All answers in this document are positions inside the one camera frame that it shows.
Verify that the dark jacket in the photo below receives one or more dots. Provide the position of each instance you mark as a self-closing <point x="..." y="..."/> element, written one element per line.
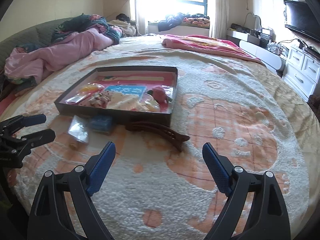
<point x="170" y="21"/>

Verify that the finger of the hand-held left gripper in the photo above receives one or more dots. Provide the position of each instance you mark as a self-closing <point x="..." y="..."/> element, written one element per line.
<point x="40" y="136"/>
<point x="27" y="120"/>

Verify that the grey padded headboard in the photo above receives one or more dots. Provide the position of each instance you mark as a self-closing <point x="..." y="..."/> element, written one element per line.
<point x="27" y="33"/>

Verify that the dark brown hair clip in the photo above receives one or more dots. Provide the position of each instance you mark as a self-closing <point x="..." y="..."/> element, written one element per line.
<point x="160" y="131"/>

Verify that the white drawer dresser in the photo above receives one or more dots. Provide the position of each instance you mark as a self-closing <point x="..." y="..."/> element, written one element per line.
<point x="300" y="70"/>

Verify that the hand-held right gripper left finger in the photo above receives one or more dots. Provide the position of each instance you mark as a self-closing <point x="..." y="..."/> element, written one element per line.
<point x="102" y="166"/>

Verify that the white low desk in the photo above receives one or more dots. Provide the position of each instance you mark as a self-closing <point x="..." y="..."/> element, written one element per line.
<point x="260" y="52"/>

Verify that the cream pillow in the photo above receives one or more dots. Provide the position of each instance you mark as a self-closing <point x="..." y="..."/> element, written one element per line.
<point x="125" y="27"/>

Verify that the white curtain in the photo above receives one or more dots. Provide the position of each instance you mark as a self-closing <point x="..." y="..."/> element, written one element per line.
<point x="218" y="7"/>
<point x="138" y="7"/>

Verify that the blue card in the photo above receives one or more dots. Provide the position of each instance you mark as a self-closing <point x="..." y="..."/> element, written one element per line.
<point x="125" y="90"/>

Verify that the pink patterned blanket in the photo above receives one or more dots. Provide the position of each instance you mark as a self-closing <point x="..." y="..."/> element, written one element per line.
<point x="207" y="46"/>

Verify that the black wall television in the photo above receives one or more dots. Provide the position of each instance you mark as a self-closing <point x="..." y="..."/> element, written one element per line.
<point x="302" y="21"/>

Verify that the pink quilt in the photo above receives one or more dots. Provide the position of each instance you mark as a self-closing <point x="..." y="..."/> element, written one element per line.
<point x="65" y="51"/>

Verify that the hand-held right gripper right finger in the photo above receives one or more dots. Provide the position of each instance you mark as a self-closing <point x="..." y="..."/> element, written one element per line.
<point x="216" y="166"/>

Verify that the dark brown clothing pile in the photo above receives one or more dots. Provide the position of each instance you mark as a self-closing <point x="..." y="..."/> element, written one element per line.
<point x="315" y="102"/>

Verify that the dark floral duvet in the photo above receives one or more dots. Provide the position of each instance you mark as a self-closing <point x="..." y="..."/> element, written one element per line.
<point x="80" y="25"/>

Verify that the small blue box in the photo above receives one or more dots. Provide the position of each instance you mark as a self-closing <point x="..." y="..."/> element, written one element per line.
<point x="101" y="125"/>

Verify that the black set-top box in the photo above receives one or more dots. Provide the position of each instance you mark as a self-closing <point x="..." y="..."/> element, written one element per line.
<point x="310" y="50"/>

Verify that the black shallow box tray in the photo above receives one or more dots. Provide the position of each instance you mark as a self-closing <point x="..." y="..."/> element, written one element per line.
<point x="117" y="118"/>

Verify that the cream claw hair clip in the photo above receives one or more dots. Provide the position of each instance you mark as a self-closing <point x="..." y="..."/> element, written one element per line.
<point x="123" y="102"/>

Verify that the colourful folded blanket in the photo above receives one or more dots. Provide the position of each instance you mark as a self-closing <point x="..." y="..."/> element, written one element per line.
<point x="197" y="20"/>

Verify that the small clear plastic bag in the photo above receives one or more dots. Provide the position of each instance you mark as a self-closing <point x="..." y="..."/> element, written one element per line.
<point x="78" y="130"/>

